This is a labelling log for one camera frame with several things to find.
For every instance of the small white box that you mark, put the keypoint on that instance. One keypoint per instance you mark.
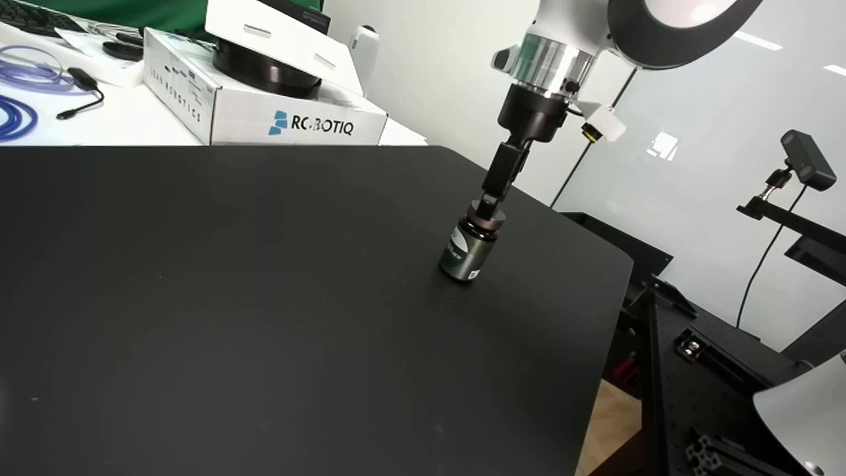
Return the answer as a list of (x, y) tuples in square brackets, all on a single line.
[(95, 62)]

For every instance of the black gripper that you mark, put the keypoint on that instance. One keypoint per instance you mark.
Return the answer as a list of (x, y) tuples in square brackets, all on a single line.
[(531, 116)]

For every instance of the black metal frame stand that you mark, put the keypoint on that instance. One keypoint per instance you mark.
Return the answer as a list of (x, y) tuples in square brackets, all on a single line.
[(705, 379)]

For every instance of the dark bottle with brown cap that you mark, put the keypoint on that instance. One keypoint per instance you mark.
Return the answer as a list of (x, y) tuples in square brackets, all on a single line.
[(465, 255)]

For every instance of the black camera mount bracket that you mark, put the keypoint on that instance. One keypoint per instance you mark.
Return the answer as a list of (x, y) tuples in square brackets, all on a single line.
[(794, 226)]

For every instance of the black flat device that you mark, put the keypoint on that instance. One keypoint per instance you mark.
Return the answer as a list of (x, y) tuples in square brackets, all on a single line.
[(40, 17)]

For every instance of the black camera on mount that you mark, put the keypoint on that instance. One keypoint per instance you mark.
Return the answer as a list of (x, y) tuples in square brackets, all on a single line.
[(806, 160)]

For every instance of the black device in box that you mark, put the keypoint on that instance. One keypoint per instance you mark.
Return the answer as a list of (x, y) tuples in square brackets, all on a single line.
[(266, 69)]

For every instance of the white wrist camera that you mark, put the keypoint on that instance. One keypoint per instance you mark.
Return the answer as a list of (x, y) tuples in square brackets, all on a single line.
[(607, 123)]

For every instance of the white Robotiq cardboard box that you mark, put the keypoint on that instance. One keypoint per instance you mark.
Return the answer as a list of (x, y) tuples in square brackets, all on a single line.
[(238, 110)]

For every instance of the small dark round object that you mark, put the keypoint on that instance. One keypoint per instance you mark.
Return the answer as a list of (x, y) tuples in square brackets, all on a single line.
[(123, 48)]

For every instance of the white upright plastic device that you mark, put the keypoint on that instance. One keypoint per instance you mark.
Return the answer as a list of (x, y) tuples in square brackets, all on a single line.
[(366, 53)]

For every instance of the green cloth backdrop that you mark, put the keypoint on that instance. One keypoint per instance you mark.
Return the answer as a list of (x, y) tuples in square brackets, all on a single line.
[(132, 14)]

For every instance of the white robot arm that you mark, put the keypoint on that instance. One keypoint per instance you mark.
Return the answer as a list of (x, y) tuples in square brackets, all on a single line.
[(687, 26)]

